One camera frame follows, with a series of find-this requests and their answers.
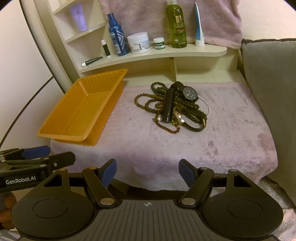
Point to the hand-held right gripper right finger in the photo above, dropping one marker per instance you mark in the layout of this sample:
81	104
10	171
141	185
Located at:
186	172

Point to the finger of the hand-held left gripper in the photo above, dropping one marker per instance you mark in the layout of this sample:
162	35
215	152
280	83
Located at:
60	160
37	151

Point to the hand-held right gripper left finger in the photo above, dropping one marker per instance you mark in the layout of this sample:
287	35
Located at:
108	172

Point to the orange plastic tray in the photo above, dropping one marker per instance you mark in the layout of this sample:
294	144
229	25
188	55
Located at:
76	111

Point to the black cylinder case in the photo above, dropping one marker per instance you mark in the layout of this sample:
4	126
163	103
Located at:
167	106

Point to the black round-face watch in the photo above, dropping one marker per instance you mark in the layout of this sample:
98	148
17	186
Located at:
189	93

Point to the person's left hand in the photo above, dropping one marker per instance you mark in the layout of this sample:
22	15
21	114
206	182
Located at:
8	202

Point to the dark green tube white cap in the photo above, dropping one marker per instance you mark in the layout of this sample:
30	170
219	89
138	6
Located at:
93	60

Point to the grey patterned rug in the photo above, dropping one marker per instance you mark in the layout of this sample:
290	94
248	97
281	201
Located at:
286	220

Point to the grey cushion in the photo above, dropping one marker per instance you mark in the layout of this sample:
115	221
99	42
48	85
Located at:
272	92

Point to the beige wooden shelf unit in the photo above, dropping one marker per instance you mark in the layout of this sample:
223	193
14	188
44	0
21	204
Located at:
161	52

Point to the small green-label jar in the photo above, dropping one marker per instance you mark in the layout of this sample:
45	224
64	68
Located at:
158	44

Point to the white cream jar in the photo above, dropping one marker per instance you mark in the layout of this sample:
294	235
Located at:
138	42

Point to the blue spray bottle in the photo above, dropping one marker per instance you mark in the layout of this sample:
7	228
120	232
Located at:
118	37

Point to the lavender cosmetic tube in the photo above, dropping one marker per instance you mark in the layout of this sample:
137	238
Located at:
78	17

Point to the white and blue tube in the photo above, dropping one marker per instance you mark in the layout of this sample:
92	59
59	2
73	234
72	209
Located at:
198	30

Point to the green olive lotion bottle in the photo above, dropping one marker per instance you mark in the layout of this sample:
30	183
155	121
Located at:
176	25

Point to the pink hanging towel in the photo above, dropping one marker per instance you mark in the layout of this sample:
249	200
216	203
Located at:
143	16

